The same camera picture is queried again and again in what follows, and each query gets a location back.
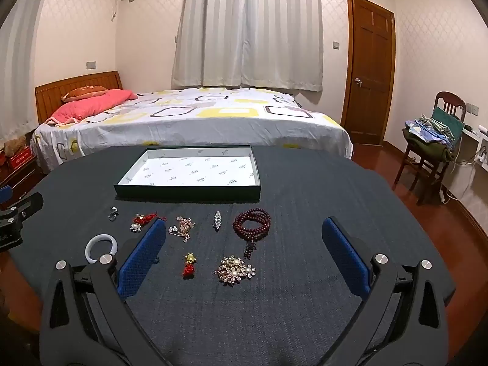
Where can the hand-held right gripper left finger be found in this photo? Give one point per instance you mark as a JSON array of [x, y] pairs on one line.
[[139, 259]]

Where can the gold and red charm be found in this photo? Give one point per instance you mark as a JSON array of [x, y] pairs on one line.
[[189, 267]]

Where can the wooden headboard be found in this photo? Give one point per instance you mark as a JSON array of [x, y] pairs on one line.
[[53, 95]]

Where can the wooden chair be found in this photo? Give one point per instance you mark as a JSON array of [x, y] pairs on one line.
[[423, 167]]

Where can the green box tray white inside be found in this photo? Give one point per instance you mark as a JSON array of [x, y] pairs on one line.
[[190, 171]]

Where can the red box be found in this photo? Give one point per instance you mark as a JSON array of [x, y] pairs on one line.
[[21, 158]]

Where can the white desk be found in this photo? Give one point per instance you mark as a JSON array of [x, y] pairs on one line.
[[476, 141]]

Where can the wall socket panel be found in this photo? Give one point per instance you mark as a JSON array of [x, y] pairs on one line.
[[472, 109]]

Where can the bed with patterned sheet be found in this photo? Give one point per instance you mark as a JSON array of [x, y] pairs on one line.
[[213, 125]]

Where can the pink pillow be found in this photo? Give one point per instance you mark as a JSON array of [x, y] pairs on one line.
[[91, 105]]

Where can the wooden door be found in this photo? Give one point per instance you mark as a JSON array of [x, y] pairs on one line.
[[369, 72]]

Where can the green bag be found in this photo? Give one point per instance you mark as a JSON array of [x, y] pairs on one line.
[[450, 124]]

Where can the brown teddy bear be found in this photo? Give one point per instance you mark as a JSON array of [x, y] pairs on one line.
[[15, 145]]

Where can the wooden nightstand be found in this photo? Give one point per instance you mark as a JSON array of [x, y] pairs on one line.
[[19, 179]]

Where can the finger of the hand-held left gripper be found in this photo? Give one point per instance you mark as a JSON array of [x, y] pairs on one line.
[[30, 204], [4, 196]]

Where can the pile of clothes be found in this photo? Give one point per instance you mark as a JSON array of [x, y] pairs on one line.
[[423, 141]]

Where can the wall socket above headboard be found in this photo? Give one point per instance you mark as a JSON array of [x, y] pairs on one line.
[[91, 65]]

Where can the pink gold brooch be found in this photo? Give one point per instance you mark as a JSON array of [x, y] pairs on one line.
[[183, 228]]

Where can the grey striped curtain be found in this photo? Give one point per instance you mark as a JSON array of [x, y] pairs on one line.
[[19, 64], [247, 30]]

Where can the orange cushion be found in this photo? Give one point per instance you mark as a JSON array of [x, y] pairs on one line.
[[82, 93]]

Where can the white jade bangle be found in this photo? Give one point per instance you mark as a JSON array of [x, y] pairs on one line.
[[89, 249]]

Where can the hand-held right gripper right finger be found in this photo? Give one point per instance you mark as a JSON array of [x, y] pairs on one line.
[[345, 259]]

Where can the large pearl flower brooch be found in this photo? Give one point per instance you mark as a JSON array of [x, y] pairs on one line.
[[234, 270]]

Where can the silver crystal brooch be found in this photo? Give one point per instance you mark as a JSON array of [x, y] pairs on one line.
[[217, 221]]

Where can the red flower brooch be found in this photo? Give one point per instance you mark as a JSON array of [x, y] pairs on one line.
[[139, 221]]

